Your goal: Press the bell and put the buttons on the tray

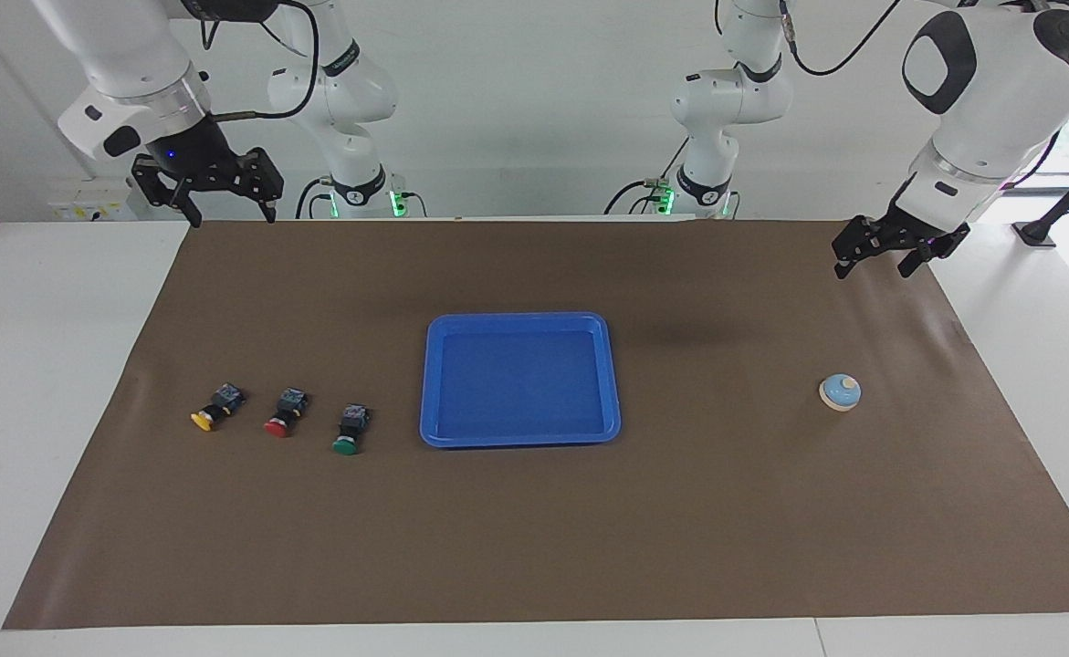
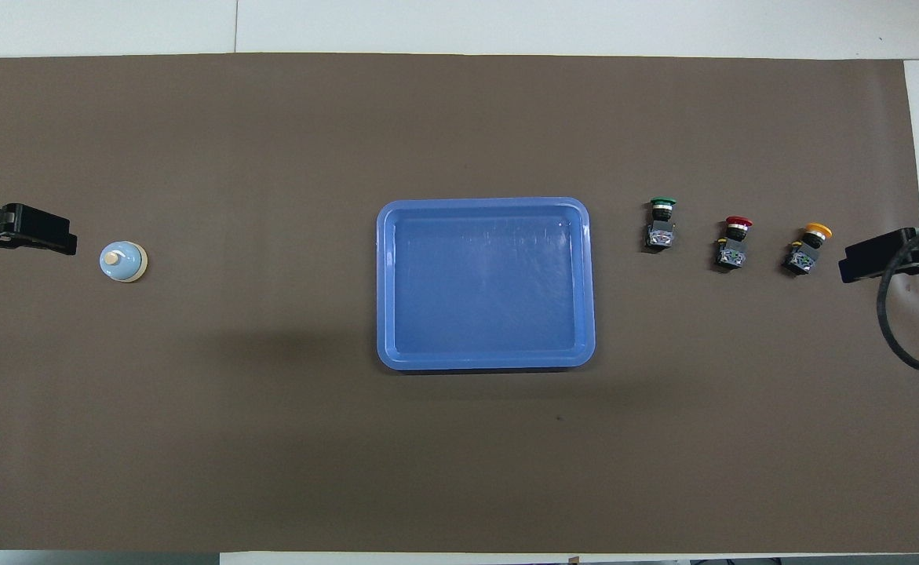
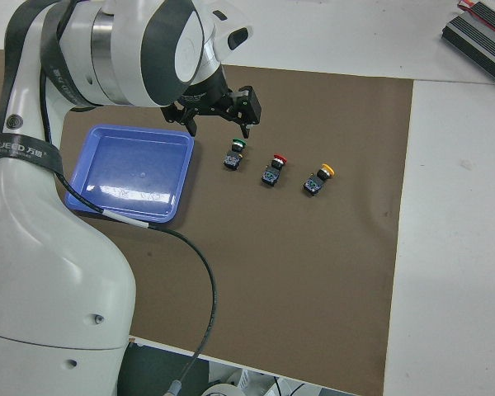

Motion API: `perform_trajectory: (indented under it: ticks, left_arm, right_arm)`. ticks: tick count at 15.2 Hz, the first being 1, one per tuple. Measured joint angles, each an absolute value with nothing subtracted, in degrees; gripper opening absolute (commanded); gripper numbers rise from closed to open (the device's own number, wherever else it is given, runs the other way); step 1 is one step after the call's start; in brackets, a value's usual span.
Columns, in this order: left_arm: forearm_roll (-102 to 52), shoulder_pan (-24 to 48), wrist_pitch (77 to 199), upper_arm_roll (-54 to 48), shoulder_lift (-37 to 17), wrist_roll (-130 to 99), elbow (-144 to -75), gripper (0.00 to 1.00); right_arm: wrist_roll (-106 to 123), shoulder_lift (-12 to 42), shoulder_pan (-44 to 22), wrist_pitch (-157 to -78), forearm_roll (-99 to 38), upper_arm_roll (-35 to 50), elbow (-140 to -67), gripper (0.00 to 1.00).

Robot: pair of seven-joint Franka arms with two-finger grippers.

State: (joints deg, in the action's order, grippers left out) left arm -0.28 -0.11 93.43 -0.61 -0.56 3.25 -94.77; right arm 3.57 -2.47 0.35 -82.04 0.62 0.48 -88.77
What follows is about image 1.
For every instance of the red push button switch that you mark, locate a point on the red push button switch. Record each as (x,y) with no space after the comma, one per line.
(289,403)

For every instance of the light blue desk bell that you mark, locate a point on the light blue desk bell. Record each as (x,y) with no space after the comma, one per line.
(840,392)

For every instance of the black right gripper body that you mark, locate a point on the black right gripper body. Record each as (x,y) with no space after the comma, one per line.
(192,155)

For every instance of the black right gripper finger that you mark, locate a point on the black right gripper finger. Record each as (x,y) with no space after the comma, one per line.
(265,178)
(146,169)

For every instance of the green push button switch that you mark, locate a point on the green push button switch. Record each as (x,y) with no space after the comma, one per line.
(351,422)

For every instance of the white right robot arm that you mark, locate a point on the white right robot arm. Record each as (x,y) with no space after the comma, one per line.
(132,55)

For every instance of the white wall socket box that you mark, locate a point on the white wall socket box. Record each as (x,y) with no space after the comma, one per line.
(87,201)

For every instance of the brown paper table mat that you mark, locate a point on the brown paper table mat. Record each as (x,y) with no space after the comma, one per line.
(543,529)

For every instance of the yellow push button switch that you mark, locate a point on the yellow push button switch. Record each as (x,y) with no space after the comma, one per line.
(224,399)

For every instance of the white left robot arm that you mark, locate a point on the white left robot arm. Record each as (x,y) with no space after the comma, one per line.
(990,91)

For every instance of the black angled stand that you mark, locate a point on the black angled stand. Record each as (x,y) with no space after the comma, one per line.
(1036,233)

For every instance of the blue plastic tray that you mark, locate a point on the blue plastic tray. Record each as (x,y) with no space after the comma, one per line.
(520,383)

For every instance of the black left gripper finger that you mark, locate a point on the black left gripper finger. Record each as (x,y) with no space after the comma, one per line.
(917,260)
(854,242)

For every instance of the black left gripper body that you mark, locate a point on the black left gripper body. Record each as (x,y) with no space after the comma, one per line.
(913,228)

